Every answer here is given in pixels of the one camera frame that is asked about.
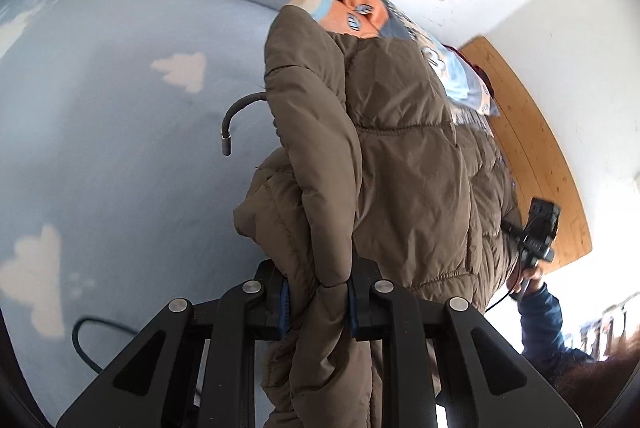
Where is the person's right forearm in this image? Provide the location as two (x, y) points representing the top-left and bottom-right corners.
(517, 283), (596, 384)

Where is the brown quilted jacket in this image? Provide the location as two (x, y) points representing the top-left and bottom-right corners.
(232, 4), (526, 428)

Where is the person's right hand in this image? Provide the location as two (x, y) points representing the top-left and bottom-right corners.
(507, 265), (546, 302)

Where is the wooden headboard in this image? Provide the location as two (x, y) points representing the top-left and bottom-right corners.
(457, 36), (593, 271)

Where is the person's hair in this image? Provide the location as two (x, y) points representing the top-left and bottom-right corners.
(555, 333), (640, 428)

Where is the light blue cloud blanket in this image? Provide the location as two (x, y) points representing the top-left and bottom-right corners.
(0, 0), (321, 428)

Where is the dark furniture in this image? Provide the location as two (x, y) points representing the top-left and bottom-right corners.
(575, 293), (640, 359)

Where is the black cable loop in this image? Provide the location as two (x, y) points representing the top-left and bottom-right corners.
(71, 317), (136, 374)

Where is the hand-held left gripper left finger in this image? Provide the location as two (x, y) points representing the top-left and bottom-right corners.
(56, 258), (291, 428)

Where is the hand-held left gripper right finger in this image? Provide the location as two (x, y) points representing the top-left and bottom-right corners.
(346, 255), (583, 428)

